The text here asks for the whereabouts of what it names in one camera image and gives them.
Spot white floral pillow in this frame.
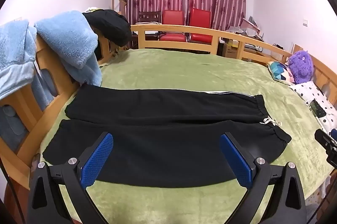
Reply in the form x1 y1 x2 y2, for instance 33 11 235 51
290 81 337 135

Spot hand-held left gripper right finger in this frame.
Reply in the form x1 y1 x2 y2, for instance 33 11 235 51
220 133 307 224

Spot purple plush toy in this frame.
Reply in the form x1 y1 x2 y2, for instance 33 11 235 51
288 50 314 85

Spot black pants with white stripe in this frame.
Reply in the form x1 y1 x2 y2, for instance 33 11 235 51
42 84 292 189

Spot light blue fleece robe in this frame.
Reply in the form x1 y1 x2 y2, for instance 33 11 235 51
0 10 103 101

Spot geometric patterned pillow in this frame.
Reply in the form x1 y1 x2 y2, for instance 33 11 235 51
267 61 295 85

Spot wooden bed frame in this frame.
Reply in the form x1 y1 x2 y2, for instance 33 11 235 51
0 24 337 190

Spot cardboard box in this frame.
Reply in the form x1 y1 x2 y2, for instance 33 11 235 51
223 40 239 58

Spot green fleece blanket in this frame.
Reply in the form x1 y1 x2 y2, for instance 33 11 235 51
39 48 335 224

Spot dark wooden chair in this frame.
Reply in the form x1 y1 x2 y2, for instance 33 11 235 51
137 11 162 24

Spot cardboard boxes clutter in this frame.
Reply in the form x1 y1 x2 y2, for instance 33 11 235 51
228 17 264 39

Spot red chair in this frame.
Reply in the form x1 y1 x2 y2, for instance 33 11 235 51
159 10 185 43
187 8 212 44

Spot black garment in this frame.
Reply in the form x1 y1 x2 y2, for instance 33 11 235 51
82 9 132 47

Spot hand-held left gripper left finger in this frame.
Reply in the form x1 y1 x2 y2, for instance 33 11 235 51
28 132 114 224

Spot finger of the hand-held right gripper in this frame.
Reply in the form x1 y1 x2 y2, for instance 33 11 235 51
314 129 337 152

